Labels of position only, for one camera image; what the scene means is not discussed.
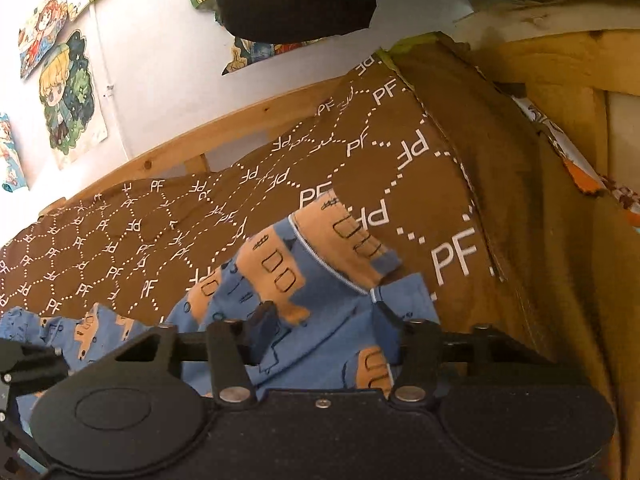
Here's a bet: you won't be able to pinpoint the wooden bed frame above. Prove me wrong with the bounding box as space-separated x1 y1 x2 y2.
37 0 640 217

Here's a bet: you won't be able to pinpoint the black hanging cloth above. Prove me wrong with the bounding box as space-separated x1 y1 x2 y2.
212 0 402 44

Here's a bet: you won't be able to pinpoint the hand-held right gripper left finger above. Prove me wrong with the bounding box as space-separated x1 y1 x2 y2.
102 302 278 408

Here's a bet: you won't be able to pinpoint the blond figure wall poster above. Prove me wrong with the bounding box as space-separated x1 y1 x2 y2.
39 29 109 171

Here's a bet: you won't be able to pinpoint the mustard brown cloth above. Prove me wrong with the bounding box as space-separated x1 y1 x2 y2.
392 35 640 480

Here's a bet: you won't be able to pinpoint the blue printed pants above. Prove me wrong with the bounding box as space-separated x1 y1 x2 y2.
0 190 442 413

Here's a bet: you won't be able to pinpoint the brown printed blanket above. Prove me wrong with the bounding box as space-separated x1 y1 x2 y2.
0 42 507 328

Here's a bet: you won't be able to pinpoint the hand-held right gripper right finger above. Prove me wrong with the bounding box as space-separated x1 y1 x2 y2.
372 299 568 407

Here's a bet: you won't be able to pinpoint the orange white printed cloth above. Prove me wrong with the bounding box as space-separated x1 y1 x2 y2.
514 94 640 233

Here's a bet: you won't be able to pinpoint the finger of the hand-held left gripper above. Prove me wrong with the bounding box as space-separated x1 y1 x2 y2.
0 337 69 387
0 410 51 480

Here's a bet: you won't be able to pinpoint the yellow-green cloth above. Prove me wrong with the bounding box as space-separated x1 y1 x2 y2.
376 31 453 63

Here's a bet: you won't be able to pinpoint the red-haired figure wall poster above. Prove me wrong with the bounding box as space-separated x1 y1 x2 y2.
18 0 69 81

